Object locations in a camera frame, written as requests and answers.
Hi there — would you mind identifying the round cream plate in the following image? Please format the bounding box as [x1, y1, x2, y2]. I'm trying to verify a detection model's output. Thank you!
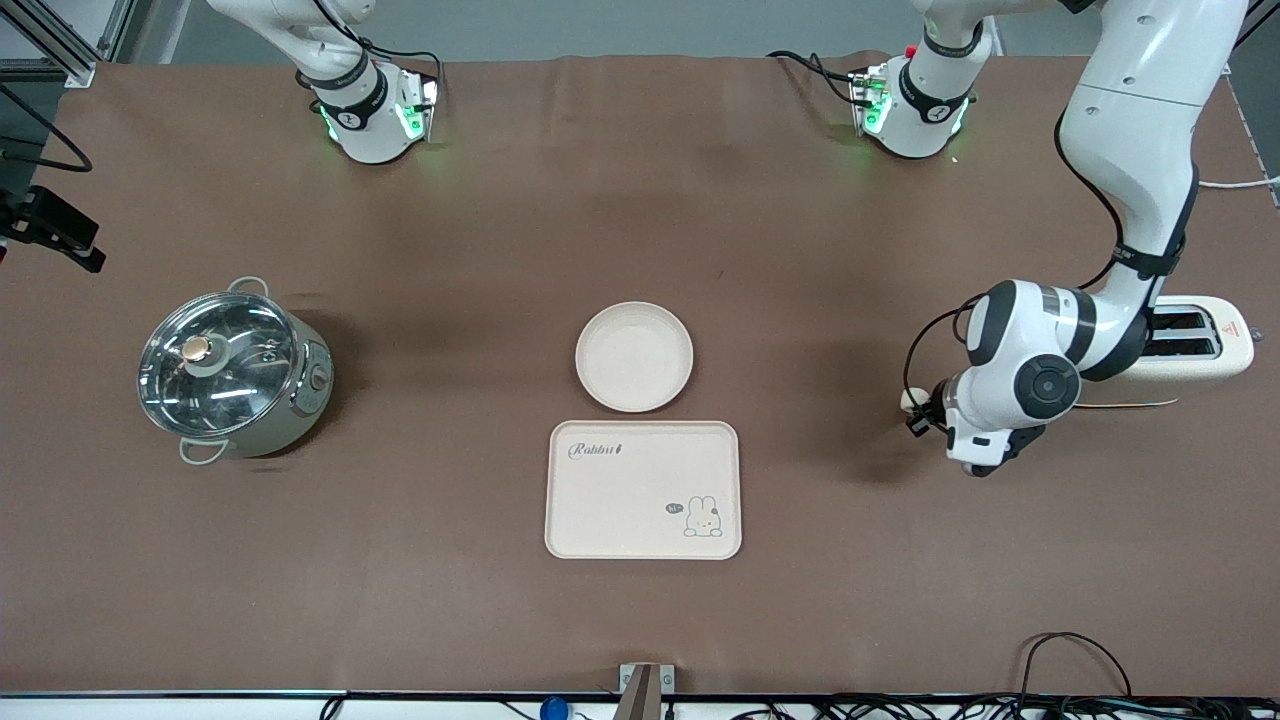
[575, 301, 694, 413]

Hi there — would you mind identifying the cream rabbit print tray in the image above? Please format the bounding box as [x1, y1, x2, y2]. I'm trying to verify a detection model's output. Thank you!
[544, 421, 743, 561]

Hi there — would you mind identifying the metal connector plate green light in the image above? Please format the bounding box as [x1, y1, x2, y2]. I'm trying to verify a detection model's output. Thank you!
[395, 75, 441, 143]
[850, 65, 893, 136]

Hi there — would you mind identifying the glass pot lid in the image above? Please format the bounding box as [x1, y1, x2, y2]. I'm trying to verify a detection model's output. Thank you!
[138, 292, 301, 438]

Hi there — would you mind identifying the brown table cover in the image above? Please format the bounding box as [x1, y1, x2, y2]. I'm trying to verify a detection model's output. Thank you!
[0, 55, 1280, 696]

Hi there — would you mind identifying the cream two-slot toaster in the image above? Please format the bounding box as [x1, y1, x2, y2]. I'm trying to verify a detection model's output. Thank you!
[1075, 295, 1263, 408]

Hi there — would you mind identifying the steel pot with glass lid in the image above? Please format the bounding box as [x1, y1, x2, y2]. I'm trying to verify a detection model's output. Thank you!
[140, 277, 336, 466]

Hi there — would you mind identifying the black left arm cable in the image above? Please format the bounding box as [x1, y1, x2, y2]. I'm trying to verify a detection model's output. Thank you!
[903, 110, 1131, 403]

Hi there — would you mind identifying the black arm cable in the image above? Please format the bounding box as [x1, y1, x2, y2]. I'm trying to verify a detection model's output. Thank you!
[0, 85, 93, 173]
[903, 110, 1131, 403]

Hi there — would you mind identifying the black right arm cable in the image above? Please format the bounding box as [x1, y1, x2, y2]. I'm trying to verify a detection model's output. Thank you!
[0, 85, 93, 173]

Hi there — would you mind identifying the aluminium frame profile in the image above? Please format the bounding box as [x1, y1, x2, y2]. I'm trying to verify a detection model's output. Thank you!
[0, 0, 136, 89]

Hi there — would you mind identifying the black looped cable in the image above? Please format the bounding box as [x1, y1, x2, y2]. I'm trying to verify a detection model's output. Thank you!
[1020, 632, 1133, 701]

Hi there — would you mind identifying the black base cable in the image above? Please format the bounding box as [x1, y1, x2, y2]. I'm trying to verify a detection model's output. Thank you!
[765, 50, 861, 106]
[355, 35, 446, 101]

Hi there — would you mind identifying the metal bracket with post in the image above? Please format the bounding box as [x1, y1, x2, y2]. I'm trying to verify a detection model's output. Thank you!
[615, 663, 676, 720]

